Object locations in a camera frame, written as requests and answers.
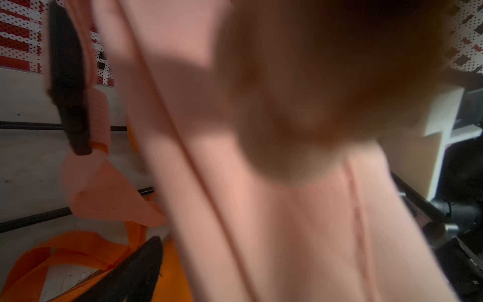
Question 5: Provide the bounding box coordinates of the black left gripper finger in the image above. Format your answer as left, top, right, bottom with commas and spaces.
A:
75, 236, 164, 301

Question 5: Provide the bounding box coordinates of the pink sling bag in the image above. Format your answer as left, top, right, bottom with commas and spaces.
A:
45, 1, 457, 301

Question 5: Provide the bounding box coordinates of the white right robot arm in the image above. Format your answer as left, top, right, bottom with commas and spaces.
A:
381, 68, 482, 301

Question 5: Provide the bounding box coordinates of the orange bottom bag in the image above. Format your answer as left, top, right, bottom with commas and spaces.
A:
0, 120, 193, 302

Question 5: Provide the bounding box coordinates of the black metal clothes rack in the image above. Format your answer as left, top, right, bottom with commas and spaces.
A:
0, 120, 155, 234

